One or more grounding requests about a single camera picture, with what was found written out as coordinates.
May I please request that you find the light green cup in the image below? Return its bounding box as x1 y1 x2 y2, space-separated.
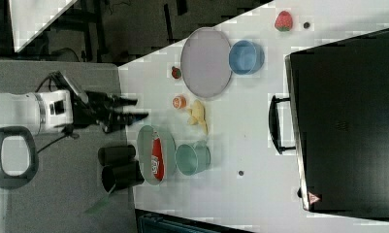
175 141 211 176

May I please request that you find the peeled banana toy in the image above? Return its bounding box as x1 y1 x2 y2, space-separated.
186 100 209 135

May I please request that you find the purple round plate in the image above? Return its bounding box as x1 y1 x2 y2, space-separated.
180 27 232 98

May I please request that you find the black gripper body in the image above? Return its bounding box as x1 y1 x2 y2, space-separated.
51 71 120 133

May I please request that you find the green oval strainer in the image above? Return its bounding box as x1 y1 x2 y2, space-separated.
137 125 176 185

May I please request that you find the blue bowl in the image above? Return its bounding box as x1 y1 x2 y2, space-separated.
229 40 265 75

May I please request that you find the blue crate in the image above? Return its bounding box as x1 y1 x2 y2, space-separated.
137 214 248 233

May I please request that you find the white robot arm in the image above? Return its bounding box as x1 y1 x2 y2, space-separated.
0 71 148 189

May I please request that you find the black toaster oven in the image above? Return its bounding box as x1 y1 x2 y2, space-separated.
284 28 389 221

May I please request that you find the red plush ketchup bottle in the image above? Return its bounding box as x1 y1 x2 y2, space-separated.
151 131 164 181

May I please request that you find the lower black cylinder cup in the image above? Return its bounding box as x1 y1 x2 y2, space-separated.
101 161 145 192

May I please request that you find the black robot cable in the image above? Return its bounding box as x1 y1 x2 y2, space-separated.
35 73 81 154

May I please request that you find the orange slice toy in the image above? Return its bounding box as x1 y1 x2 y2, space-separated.
172 95 186 110

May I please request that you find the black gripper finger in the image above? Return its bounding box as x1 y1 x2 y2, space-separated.
113 97 138 108
115 113 148 126

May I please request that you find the red strawberry toy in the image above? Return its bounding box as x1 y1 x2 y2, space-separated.
275 11 293 32

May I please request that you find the upper black cylinder cup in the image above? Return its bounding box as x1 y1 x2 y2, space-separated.
98 145 136 166

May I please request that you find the black cylinder cup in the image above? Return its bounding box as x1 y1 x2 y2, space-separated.
98 145 136 166
101 161 145 192

